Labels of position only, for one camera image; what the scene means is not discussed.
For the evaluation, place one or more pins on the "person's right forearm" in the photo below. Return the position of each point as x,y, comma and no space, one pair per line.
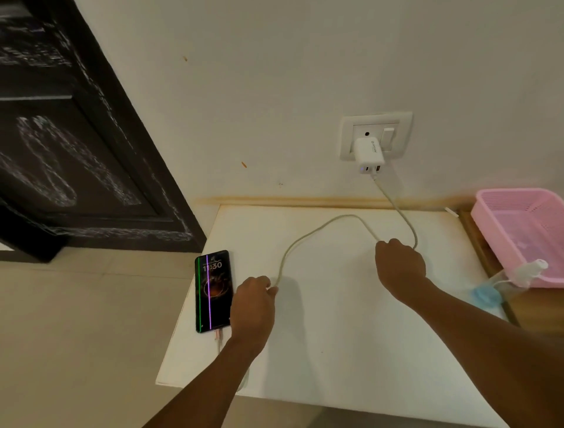
498,352

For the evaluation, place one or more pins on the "person's left hand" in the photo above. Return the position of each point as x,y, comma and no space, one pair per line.
253,308

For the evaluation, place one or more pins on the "pink plastic basket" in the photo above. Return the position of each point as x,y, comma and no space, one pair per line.
520,225

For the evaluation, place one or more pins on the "white wall socket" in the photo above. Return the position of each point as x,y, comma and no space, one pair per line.
346,150

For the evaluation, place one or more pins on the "brown wooden board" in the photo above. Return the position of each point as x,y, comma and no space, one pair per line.
537,308

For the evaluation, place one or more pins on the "person's right hand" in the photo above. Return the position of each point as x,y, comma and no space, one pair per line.
401,269

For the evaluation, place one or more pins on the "white charger adapter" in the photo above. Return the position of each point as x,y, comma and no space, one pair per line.
368,154

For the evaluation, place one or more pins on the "black carved door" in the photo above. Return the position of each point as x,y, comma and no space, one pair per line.
66,154

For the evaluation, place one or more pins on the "black smartphone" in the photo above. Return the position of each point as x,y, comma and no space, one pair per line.
213,295

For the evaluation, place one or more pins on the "clear spray bottle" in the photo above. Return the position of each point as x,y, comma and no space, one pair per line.
524,274

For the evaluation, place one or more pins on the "person's left forearm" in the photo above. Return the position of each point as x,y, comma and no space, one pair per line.
207,392

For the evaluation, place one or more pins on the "small white stick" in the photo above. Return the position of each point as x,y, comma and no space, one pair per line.
451,211

